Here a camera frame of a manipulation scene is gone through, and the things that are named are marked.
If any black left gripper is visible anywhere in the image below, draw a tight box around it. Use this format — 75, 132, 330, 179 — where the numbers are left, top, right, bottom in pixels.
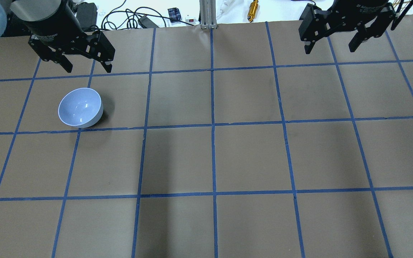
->
28, 0, 116, 73

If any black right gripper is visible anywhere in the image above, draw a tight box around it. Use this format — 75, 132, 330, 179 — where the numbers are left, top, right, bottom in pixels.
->
299, 0, 397, 54

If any blue bowl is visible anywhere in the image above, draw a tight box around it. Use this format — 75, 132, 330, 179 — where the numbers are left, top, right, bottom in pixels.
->
58, 88, 104, 128

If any black power adapter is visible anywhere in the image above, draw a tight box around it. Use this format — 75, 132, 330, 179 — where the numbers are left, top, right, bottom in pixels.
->
76, 2, 98, 32

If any small blue black device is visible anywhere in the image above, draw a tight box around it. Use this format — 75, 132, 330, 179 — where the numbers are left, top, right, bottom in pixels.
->
167, 7, 181, 23

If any black cable bundle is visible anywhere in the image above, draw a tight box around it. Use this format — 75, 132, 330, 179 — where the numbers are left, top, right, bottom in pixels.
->
99, 0, 167, 30

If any white switch plug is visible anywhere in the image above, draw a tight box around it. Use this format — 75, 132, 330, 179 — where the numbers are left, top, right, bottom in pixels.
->
185, 15, 198, 25

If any aluminium frame post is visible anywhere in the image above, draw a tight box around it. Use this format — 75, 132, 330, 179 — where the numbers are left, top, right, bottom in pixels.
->
199, 0, 218, 29

